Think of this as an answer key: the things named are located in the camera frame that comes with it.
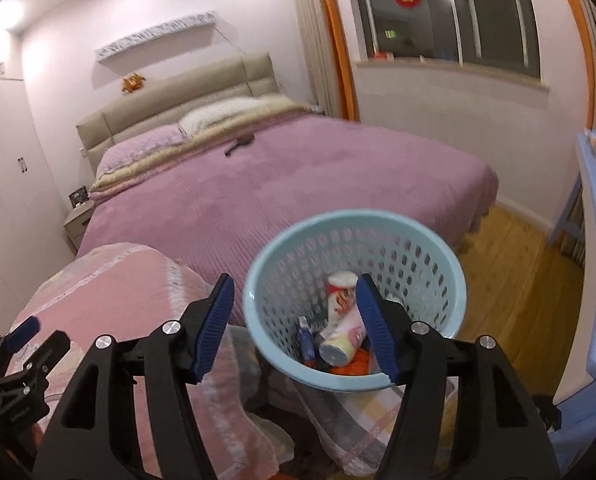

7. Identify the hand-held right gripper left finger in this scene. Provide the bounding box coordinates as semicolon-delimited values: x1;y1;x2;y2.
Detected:
34;272;236;480

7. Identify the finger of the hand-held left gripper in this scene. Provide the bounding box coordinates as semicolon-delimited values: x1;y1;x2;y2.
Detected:
0;316;41;362
20;330;72;377

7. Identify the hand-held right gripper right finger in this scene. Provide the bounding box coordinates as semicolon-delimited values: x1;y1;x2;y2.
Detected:
355;272;561;480

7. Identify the pink bottle with white cap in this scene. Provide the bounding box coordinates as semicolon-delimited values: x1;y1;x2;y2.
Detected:
319;305;369;366

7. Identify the red and white paper cup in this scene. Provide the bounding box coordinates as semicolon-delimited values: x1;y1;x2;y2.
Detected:
326;270;361;328

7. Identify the clear bottle with blue cap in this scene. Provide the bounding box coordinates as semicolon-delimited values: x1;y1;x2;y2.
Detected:
296;316;318;361

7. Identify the light blue plastic basket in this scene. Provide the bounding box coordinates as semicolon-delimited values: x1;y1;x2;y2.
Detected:
243;210;468;393

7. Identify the checkered cloth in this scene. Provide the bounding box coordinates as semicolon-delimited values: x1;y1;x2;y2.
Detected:
278;374;460;477

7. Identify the pink round blanket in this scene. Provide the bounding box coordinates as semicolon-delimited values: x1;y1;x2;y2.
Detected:
8;242;299;478

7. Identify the beige nightstand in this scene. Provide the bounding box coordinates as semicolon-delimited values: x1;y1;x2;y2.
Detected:
64;200;96;254

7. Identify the white wardrobe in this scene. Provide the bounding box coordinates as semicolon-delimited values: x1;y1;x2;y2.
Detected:
0;55;77;343

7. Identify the bed with purple bedspread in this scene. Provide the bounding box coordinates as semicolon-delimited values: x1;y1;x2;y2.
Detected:
75;107;501;326

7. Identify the beige folded quilt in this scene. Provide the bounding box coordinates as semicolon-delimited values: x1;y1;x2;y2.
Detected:
90;100;325;196

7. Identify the dark brush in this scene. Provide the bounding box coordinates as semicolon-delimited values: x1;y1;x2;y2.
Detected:
225;132;257;157

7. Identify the pink pillow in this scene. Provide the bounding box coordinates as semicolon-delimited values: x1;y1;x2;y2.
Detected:
95;125;187;181

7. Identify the white pillow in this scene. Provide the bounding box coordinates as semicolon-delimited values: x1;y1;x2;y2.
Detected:
178;96;265;137

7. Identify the beige padded headboard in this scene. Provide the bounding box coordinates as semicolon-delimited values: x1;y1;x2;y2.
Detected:
76;52;285;176

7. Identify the beige and orange curtain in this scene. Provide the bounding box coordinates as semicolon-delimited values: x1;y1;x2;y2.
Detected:
285;0;361;122

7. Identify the dark framed window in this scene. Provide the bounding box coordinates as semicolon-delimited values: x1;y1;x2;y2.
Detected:
345;0;551;82

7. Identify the white wall shelf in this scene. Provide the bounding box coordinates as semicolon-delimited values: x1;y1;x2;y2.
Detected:
95;10;217;64

